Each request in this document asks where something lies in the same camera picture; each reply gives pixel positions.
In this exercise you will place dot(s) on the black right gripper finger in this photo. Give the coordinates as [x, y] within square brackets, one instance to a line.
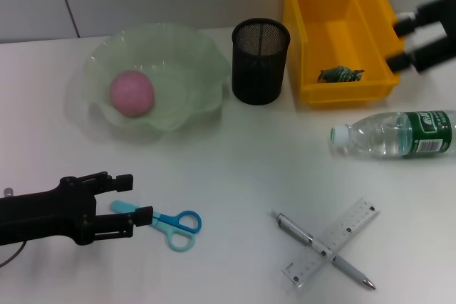
[434, 10]
[431, 53]

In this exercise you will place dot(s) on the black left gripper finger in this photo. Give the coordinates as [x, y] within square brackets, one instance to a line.
[114, 183]
[124, 222]

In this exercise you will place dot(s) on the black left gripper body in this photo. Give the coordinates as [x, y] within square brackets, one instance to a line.
[42, 216]

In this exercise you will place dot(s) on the blue scissors with sheath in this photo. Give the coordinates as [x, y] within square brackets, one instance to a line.
[178, 224]

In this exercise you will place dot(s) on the pink peach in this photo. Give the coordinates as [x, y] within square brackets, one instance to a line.
[132, 94]

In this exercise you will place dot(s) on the green plastic wrapper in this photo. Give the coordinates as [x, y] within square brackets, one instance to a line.
[340, 74]

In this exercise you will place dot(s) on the clear green-label water bottle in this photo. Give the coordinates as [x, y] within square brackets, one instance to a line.
[388, 136]

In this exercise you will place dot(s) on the green glass fruit plate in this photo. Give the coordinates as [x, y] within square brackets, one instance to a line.
[185, 69]

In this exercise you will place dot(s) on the grey silver pen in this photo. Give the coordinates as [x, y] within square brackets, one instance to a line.
[295, 231]

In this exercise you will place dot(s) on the black mesh pen holder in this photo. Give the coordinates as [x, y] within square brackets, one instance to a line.
[258, 72]

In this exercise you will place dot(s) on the transparent plastic ruler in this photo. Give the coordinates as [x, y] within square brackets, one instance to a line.
[352, 222]

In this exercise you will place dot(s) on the yellow plastic bin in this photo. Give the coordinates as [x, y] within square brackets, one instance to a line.
[338, 33]

